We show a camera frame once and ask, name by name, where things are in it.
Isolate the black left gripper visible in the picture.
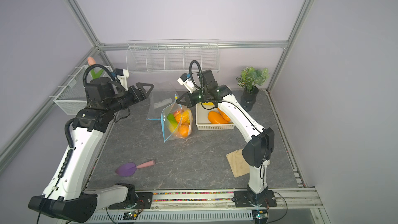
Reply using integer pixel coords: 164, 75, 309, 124
107, 83, 154, 114

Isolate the yellow mango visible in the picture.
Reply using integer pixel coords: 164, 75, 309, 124
174, 110, 191, 123

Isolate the clear zip-top bag blue zipper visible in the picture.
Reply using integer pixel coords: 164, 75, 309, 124
161, 102, 193, 143

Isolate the green mango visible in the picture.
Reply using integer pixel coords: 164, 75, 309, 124
167, 113, 178, 133

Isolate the large orange mango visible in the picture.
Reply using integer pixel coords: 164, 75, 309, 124
178, 123, 190, 138

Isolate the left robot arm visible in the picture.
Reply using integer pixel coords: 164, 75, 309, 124
28, 77, 154, 223

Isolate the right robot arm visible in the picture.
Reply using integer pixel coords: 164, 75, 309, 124
177, 70, 275, 198

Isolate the orange mango top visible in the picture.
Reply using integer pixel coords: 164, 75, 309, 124
208, 111, 229, 124

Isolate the orange mango right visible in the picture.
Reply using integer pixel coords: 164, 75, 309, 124
217, 108, 231, 122

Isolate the white perforated plastic basket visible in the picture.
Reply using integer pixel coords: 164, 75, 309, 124
195, 85, 235, 131

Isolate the pink artificial tulip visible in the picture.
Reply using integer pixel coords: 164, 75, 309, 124
86, 56, 105, 80

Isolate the black glossy plant pot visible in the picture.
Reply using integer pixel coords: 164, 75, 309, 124
240, 86, 259, 112

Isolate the green artificial plant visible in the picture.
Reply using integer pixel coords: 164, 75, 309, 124
236, 67, 269, 93

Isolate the purple pink scoop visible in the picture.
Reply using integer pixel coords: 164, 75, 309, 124
115, 160, 155, 177

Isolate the beige work glove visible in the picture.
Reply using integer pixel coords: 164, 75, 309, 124
226, 149, 250, 178

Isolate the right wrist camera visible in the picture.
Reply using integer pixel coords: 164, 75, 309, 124
177, 73, 199, 93

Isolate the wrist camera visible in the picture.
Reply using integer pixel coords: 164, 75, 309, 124
113, 68, 130, 91
177, 73, 199, 93

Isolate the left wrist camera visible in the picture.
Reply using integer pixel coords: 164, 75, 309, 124
113, 68, 130, 91

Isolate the white wire wall shelf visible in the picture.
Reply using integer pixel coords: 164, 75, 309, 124
125, 39, 220, 72

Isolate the white mesh wall basket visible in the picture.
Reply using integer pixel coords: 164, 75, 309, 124
53, 65, 88, 116

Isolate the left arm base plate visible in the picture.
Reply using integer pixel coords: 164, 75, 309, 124
108, 191, 153, 210

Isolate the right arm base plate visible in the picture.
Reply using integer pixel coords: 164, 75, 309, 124
232, 189, 277, 207

